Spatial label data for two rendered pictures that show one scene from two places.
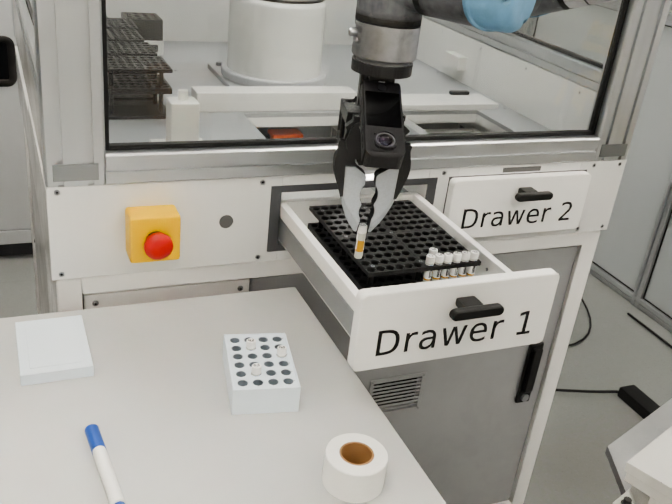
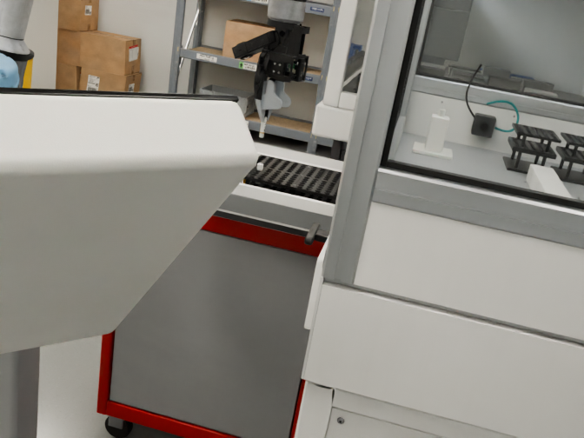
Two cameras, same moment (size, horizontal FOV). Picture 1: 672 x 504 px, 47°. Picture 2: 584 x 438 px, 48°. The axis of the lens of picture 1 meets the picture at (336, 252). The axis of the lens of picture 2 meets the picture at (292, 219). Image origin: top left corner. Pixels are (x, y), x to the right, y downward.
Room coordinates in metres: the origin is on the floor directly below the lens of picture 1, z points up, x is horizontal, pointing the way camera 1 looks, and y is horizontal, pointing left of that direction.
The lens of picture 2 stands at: (1.77, -1.14, 1.28)
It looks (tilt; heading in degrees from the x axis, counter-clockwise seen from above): 20 degrees down; 125
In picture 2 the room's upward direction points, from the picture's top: 10 degrees clockwise
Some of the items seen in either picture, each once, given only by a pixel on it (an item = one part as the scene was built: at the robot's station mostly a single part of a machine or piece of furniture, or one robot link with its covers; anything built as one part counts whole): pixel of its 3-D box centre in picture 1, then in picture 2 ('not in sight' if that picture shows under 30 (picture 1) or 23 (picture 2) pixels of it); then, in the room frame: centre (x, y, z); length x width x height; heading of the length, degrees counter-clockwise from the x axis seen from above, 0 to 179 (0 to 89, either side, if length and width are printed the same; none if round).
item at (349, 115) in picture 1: (374, 108); (283, 51); (0.91, -0.03, 1.12); 0.09 x 0.08 x 0.12; 10
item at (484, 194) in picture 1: (517, 204); (333, 257); (1.29, -0.31, 0.87); 0.29 x 0.02 x 0.11; 116
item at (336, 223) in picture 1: (388, 251); (299, 189); (1.05, -0.08, 0.87); 0.22 x 0.18 x 0.06; 26
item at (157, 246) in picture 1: (157, 244); not in sight; (0.97, 0.25, 0.88); 0.04 x 0.03 x 0.04; 116
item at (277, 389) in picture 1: (259, 371); not in sight; (0.83, 0.08, 0.78); 0.12 x 0.08 x 0.04; 15
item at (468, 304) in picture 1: (471, 307); not in sight; (0.85, -0.18, 0.91); 0.07 x 0.04 x 0.01; 116
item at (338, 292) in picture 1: (385, 251); (303, 193); (1.06, -0.07, 0.86); 0.40 x 0.26 x 0.06; 26
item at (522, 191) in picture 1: (530, 193); (320, 235); (1.27, -0.32, 0.91); 0.07 x 0.04 x 0.01; 116
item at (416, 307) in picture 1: (456, 317); not in sight; (0.87, -0.16, 0.87); 0.29 x 0.02 x 0.11; 116
